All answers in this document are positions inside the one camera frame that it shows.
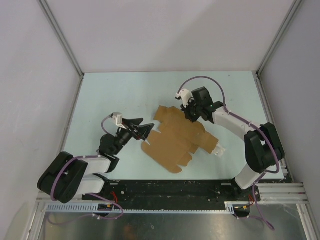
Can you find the brown cardboard box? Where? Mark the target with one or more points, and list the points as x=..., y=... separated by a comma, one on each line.
x=176, y=139

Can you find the aluminium corner post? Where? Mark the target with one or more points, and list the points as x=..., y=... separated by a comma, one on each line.
x=48, y=13
x=280, y=34

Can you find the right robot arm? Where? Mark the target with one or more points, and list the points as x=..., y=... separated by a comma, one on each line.
x=263, y=148

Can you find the right aluminium corner post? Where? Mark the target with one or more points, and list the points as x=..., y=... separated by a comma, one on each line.
x=280, y=34

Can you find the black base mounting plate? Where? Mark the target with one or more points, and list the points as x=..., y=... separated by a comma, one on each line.
x=176, y=195

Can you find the left aluminium corner post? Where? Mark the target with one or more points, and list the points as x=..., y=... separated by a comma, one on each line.
x=48, y=13

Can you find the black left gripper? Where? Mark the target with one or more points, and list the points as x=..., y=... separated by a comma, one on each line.
x=132, y=124

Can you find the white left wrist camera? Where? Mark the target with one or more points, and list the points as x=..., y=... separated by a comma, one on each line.
x=117, y=119

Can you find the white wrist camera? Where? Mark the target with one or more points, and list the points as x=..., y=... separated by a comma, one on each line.
x=117, y=119
x=185, y=96

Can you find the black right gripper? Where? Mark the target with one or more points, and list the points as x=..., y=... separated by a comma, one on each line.
x=192, y=119

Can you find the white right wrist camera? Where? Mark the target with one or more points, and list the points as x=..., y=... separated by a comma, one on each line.
x=185, y=96

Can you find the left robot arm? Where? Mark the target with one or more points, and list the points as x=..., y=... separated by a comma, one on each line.
x=69, y=176

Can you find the small white plastic piece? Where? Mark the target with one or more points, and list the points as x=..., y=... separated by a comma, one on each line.
x=219, y=151

